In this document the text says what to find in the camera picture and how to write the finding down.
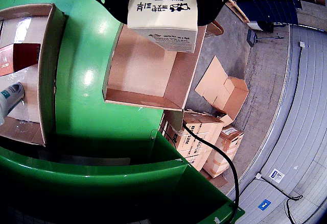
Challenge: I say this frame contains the thin black door cable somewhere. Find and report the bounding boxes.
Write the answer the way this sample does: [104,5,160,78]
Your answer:
[255,174,304,224]

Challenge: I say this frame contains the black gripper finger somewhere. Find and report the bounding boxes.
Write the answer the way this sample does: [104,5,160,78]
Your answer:
[38,0,131,26]
[196,0,282,27]

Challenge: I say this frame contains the dark red carton box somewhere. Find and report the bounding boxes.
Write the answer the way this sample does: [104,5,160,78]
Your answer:
[0,42,41,77]

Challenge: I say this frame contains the white door label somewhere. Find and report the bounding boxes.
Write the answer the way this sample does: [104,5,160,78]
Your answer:
[269,168,286,184]

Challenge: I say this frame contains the green metal shelf rack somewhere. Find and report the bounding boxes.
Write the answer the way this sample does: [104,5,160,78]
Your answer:
[0,129,246,224]

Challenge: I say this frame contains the white bottle translucent cap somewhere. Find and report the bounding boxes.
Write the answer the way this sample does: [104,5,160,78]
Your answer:
[0,81,26,127]

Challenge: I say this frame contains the wooden pallet frame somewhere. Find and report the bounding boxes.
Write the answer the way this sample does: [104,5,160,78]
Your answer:
[226,0,250,23]

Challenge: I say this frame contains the blue door label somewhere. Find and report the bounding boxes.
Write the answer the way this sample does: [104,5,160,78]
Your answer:
[257,198,272,211]

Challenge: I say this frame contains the shallow cardboard tray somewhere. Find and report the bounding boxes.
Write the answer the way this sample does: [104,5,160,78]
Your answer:
[0,3,64,147]

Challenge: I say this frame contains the brown taped carton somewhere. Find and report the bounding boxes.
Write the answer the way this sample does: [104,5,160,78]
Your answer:
[203,126,245,179]

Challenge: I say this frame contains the open flattened cardboard carton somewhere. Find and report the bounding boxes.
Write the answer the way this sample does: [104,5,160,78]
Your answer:
[194,55,249,128]

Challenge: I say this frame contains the dark blue plastic pallets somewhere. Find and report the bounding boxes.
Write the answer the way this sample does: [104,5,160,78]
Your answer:
[231,0,302,26]

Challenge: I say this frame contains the printed brown carton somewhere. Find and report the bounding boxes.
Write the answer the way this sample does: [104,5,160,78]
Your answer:
[163,110,225,172]

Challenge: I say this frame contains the black hanging power cable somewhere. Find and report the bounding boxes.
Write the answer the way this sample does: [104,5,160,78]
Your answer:
[182,121,240,222]

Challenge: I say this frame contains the small brown carton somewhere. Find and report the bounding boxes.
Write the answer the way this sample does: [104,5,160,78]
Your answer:
[199,170,228,189]

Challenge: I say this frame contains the small black floor device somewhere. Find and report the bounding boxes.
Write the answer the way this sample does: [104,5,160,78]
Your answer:
[246,29,284,47]

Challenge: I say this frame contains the grey roller shutter door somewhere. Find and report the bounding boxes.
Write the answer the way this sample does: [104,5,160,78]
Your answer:
[227,24,327,224]

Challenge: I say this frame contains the divided cardboard box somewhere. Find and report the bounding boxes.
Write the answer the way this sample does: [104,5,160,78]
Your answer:
[102,0,225,112]

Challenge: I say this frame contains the cow print hand cream box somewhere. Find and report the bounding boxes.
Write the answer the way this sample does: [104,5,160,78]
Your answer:
[127,0,199,54]

